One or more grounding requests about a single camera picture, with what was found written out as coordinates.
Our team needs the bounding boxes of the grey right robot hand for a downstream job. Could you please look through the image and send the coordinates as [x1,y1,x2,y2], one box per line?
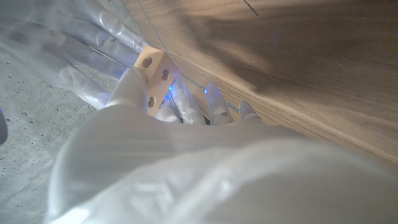
[0,0,149,111]

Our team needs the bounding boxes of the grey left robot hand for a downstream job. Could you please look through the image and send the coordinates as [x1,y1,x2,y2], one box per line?
[44,66,398,224]

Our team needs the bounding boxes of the small wooden block with holes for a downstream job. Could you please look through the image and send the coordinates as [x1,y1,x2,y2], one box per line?
[133,45,179,118]

